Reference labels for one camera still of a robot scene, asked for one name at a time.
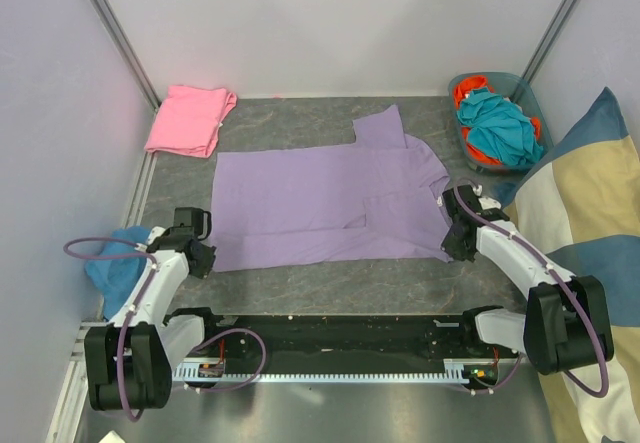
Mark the purple t shirt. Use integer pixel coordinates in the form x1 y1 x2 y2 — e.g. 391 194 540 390
210 105 450 272

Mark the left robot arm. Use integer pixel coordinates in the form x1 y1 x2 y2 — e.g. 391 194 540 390
84 207 220 420

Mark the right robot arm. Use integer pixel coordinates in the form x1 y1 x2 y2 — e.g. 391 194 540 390
441 185 614 386

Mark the blue bucket hat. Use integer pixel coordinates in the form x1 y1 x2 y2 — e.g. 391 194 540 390
85 226 151 320

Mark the folded pink t shirt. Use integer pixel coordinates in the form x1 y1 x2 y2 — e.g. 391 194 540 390
144 85 237 159

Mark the teal t shirt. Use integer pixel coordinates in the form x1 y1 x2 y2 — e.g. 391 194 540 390
457 87 545 172

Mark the blue beige checked pillow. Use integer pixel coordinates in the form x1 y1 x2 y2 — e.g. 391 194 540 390
503 88 639 442

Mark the orange t shirt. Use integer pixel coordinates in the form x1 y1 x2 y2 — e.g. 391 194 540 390
453 75 543 164

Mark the teal laundry basket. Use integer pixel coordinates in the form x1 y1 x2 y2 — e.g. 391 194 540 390
448 72 552 174

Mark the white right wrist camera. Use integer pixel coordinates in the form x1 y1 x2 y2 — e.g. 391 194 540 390
472 185 502 210

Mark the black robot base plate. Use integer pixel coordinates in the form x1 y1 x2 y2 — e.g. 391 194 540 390
195 314 516 376

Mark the light blue cable duct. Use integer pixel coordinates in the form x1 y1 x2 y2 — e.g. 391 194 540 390
172 360 495 385

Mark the left aluminium frame post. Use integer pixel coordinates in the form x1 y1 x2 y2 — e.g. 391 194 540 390
89 0 161 111

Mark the aluminium frame post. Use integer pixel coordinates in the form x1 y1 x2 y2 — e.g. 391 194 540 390
521 0 580 83
89 0 161 111

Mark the right aluminium frame post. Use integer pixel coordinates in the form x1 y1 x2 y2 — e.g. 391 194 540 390
521 0 580 83

